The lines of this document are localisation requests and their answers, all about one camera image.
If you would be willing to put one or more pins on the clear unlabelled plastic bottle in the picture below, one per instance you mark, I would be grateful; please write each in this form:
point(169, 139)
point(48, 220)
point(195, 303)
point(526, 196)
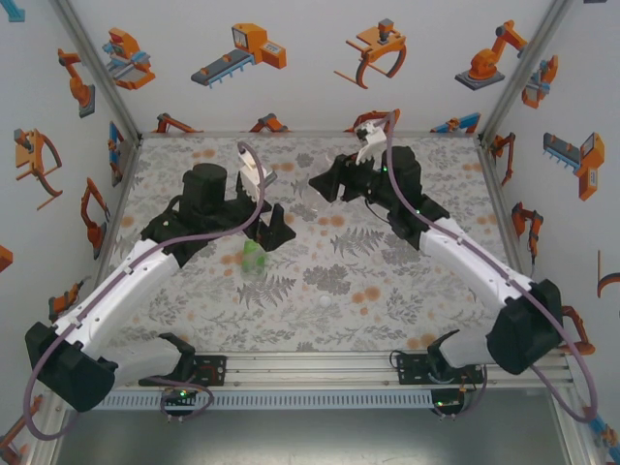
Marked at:
point(316, 203)

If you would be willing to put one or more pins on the green label plastic bottle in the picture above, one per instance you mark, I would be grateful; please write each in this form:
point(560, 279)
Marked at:
point(253, 259)

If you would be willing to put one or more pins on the white plastic bottle cap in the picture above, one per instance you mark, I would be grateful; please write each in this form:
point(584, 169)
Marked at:
point(324, 301)

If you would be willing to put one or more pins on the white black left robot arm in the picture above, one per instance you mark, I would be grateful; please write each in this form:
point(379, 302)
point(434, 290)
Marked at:
point(111, 290)

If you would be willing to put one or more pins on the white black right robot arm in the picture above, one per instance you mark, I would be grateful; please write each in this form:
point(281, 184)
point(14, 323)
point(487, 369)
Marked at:
point(465, 261)

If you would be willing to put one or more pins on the floral patterned table cover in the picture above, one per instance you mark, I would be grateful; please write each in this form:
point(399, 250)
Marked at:
point(290, 329)

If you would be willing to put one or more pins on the small green-lit circuit board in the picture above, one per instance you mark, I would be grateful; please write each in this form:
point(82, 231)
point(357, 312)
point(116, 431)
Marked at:
point(180, 394)
point(448, 402)

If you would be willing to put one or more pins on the grey metal base panel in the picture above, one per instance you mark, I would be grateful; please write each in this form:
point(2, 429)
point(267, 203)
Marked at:
point(310, 441)

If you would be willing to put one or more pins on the aluminium back frame rail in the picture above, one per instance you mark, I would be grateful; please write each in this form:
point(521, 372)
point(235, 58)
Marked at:
point(310, 133)

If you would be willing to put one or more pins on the aluminium side frame rail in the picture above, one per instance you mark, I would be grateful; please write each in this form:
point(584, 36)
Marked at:
point(123, 194)
point(506, 218)

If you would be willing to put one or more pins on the aluminium front mounting rail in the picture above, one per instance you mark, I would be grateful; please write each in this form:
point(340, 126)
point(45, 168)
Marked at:
point(310, 370)

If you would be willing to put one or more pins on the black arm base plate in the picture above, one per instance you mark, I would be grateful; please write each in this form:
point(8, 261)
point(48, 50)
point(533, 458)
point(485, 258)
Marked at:
point(218, 370)
point(409, 370)

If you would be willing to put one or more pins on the aluminium frame post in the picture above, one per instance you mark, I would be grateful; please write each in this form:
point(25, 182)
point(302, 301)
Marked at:
point(97, 72)
point(528, 68)

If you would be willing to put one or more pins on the aluminium frame leg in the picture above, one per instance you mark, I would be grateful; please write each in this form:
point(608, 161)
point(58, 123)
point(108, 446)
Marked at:
point(48, 443)
point(576, 441)

